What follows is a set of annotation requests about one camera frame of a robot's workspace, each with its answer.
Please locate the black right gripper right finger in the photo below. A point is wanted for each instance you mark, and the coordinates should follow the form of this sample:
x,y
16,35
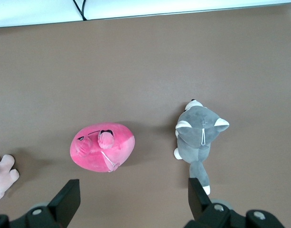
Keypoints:
x,y
199,202

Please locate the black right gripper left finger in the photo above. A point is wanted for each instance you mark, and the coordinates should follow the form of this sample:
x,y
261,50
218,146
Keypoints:
x,y
64,202

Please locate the bright pink round plush toy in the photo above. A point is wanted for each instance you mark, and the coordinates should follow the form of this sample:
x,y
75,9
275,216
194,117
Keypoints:
x,y
100,147

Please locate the grey white husky plush toy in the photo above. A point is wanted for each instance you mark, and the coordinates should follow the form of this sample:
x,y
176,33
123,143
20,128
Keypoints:
x,y
195,137

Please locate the pale pink dog plush toy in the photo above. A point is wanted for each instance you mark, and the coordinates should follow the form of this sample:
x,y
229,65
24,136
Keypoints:
x,y
2,175

